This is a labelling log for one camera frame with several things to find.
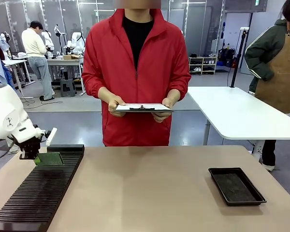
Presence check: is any person's right hand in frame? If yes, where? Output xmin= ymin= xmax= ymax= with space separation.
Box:
xmin=98 ymin=87 xmax=126 ymax=118

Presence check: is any person's left hand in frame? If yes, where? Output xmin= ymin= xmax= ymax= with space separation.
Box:
xmin=152 ymin=89 xmax=181 ymax=123

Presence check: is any black bags pile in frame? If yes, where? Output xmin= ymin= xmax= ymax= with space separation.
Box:
xmin=218 ymin=47 xmax=237 ymax=68

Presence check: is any person in brown apron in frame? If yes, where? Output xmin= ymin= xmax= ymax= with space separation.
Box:
xmin=244 ymin=0 xmax=290 ymax=172

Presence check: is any grey step stool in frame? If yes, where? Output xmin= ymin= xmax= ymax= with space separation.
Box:
xmin=60 ymin=78 xmax=77 ymax=98

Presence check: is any black slotted PCB rack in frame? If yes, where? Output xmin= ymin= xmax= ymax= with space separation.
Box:
xmin=0 ymin=144 xmax=85 ymax=232

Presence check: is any person's left forearm red sleeve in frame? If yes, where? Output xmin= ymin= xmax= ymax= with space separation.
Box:
xmin=170 ymin=70 xmax=192 ymax=101

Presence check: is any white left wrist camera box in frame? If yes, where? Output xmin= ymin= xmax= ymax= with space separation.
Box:
xmin=45 ymin=127 xmax=58 ymax=146

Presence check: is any person's right forearm red sleeve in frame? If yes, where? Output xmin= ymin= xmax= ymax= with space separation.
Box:
xmin=82 ymin=70 xmax=112 ymax=100

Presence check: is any white rounded table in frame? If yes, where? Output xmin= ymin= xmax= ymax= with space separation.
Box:
xmin=187 ymin=86 xmax=290 ymax=160

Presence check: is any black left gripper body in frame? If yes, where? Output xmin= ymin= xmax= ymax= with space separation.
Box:
xmin=20 ymin=137 xmax=42 ymax=160

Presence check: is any wooden shoe shelf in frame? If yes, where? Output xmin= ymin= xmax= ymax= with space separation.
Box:
xmin=188 ymin=56 xmax=218 ymax=75

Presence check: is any small white background robot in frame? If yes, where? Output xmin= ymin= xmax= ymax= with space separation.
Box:
xmin=42 ymin=30 xmax=55 ymax=59

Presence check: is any person in white sweater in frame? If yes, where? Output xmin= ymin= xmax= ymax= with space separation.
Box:
xmin=21 ymin=21 xmax=56 ymax=102

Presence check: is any black tripod pole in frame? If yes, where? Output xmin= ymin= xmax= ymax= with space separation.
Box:
xmin=230 ymin=27 xmax=249 ymax=88

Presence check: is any large white background robot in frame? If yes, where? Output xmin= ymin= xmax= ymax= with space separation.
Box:
xmin=65 ymin=31 xmax=86 ymax=55

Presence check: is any clipboard with white paper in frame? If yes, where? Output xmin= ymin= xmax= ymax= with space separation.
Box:
xmin=115 ymin=103 xmax=174 ymax=113

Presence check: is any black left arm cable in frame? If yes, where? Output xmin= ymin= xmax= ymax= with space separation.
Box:
xmin=0 ymin=135 xmax=23 ymax=160

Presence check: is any white background desk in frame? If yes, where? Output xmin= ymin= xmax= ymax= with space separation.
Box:
xmin=47 ymin=57 xmax=86 ymax=97

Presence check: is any green PCB board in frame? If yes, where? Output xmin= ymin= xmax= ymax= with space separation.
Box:
xmin=39 ymin=152 xmax=64 ymax=167

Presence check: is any black plastic tray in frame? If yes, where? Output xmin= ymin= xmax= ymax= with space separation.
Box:
xmin=208 ymin=167 xmax=267 ymax=206

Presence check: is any person in red jacket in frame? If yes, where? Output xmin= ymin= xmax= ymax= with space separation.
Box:
xmin=81 ymin=0 xmax=192 ymax=147

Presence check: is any white side desk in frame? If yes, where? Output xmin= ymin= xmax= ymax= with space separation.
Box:
xmin=1 ymin=59 xmax=36 ymax=99

